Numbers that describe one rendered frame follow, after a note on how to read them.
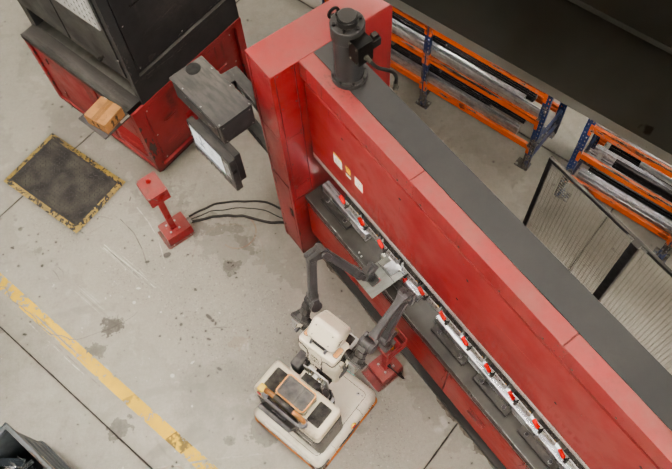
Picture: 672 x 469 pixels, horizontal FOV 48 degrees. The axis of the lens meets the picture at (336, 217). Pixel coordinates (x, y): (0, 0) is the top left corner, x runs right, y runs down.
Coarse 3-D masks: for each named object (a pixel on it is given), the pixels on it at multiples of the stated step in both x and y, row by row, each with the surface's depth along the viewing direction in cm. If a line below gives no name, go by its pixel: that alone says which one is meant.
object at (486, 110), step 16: (400, 48) 649; (400, 64) 644; (416, 64) 634; (432, 64) 640; (432, 80) 630; (448, 80) 630; (464, 96) 617; (480, 96) 624; (480, 112) 618; (496, 112) 608; (512, 112) 614; (512, 128) 605
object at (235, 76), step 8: (224, 72) 480; (232, 72) 480; (240, 72) 479; (232, 80) 477; (240, 80) 476; (248, 80) 476; (240, 88) 481; (248, 88) 473; (248, 96) 471; (256, 104) 467
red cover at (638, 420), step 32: (320, 64) 404; (320, 96) 410; (352, 96) 394; (352, 128) 396; (384, 128) 384; (384, 160) 383; (416, 192) 371; (448, 224) 360; (480, 256) 350; (512, 288) 342; (544, 320) 334; (576, 352) 327; (608, 384) 320; (640, 416) 314
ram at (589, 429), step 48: (336, 144) 440; (384, 192) 417; (432, 240) 396; (432, 288) 444; (480, 288) 378; (480, 336) 421; (528, 336) 361; (528, 384) 400; (576, 384) 345; (576, 432) 381; (624, 432) 331
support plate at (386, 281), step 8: (376, 264) 491; (384, 264) 491; (376, 272) 488; (384, 272) 488; (400, 272) 488; (360, 280) 486; (384, 280) 486; (368, 288) 484; (376, 288) 483; (384, 288) 483
